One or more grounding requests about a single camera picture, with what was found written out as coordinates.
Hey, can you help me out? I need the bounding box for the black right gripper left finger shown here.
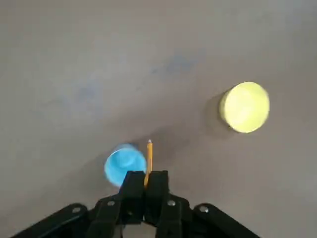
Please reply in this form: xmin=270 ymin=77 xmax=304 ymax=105
xmin=11 ymin=170 xmax=146 ymax=238

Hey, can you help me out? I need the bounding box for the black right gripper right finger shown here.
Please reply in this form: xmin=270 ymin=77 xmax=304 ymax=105
xmin=145 ymin=170 xmax=261 ymax=238

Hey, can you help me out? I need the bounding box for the blue plastic cup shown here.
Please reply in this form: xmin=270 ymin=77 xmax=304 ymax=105
xmin=104 ymin=143 xmax=148 ymax=185

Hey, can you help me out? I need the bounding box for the yellow plastic bowl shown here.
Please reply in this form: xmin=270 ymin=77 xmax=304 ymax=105
xmin=218 ymin=81 xmax=270 ymax=134

